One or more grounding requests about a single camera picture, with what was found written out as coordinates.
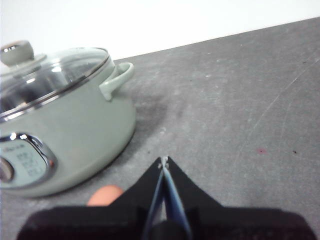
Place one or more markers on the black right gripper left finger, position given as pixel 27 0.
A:
pixel 105 222

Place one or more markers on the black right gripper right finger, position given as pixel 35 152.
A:
pixel 237 225

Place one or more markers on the brown egg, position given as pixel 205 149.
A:
pixel 105 196

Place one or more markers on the glass lid with green knob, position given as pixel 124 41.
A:
pixel 57 70

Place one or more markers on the pale green electric cooking pot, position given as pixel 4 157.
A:
pixel 82 130

